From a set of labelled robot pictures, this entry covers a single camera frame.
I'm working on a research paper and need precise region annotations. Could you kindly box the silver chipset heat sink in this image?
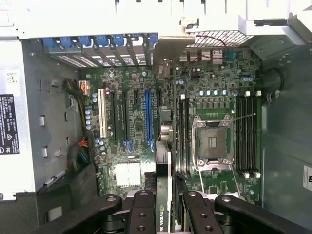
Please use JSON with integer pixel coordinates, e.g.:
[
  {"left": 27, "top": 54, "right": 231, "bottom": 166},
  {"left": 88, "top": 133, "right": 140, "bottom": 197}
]
[{"left": 114, "top": 160, "right": 142, "bottom": 188}]

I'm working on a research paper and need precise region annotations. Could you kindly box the CPU socket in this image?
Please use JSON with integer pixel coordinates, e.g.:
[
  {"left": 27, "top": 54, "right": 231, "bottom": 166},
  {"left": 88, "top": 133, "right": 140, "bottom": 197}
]
[{"left": 192, "top": 114, "right": 236, "bottom": 169}]

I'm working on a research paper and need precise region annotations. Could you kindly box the black RAM slot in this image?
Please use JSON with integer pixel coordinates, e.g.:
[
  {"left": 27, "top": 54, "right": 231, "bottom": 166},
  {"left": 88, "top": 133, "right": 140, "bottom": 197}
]
[
  {"left": 242, "top": 90, "right": 248, "bottom": 178},
  {"left": 236, "top": 94, "right": 242, "bottom": 177},
  {"left": 248, "top": 91, "right": 254, "bottom": 178},
  {"left": 253, "top": 90, "right": 260, "bottom": 178}
]

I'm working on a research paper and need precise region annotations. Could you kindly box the blue expansion slot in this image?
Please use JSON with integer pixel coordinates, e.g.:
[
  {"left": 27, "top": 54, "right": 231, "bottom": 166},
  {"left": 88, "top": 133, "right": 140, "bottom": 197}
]
[{"left": 145, "top": 89, "right": 153, "bottom": 146}]

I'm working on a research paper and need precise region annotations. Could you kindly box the black expansion slot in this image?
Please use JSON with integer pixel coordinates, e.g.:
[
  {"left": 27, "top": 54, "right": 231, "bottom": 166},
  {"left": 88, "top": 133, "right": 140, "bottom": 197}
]
[
  {"left": 123, "top": 91, "right": 131, "bottom": 142},
  {"left": 112, "top": 91, "right": 120, "bottom": 142}
]

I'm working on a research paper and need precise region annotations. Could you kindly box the thin metal locking lever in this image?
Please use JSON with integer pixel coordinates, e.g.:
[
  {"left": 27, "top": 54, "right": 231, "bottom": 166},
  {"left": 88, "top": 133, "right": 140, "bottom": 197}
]
[{"left": 230, "top": 112, "right": 256, "bottom": 121}]

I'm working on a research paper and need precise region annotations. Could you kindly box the white expansion slot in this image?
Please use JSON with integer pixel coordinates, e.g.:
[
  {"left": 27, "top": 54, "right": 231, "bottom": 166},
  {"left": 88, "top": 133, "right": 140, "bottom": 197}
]
[{"left": 97, "top": 88, "right": 108, "bottom": 138}]

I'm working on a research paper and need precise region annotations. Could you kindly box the dark grey open PC case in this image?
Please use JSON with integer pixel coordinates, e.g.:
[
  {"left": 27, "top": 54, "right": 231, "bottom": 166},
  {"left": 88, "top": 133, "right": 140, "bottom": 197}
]
[{"left": 0, "top": 0, "right": 312, "bottom": 234}]

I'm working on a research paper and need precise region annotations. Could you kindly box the green motherboard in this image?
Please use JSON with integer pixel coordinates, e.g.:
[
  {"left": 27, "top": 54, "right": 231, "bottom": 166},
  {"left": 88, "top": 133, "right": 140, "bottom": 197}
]
[{"left": 79, "top": 47, "right": 263, "bottom": 203}]

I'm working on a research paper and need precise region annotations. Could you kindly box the grey power supply unit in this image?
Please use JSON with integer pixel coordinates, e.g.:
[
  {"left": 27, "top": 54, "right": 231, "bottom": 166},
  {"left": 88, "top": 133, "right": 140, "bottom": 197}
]
[{"left": 0, "top": 39, "right": 82, "bottom": 195}]

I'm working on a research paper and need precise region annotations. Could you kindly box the coloured power wire bundle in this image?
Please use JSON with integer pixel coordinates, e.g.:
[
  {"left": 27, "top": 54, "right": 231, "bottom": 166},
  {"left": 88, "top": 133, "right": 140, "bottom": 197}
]
[{"left": 67, "top": 137, "right": 91, "bottom": 173}]

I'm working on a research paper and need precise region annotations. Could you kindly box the thin red wire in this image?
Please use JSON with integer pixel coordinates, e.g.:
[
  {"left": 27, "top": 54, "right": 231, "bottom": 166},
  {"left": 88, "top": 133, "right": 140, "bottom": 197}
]
[{"left": 195, "top": 34, "right": 230, "bottom": 62}]

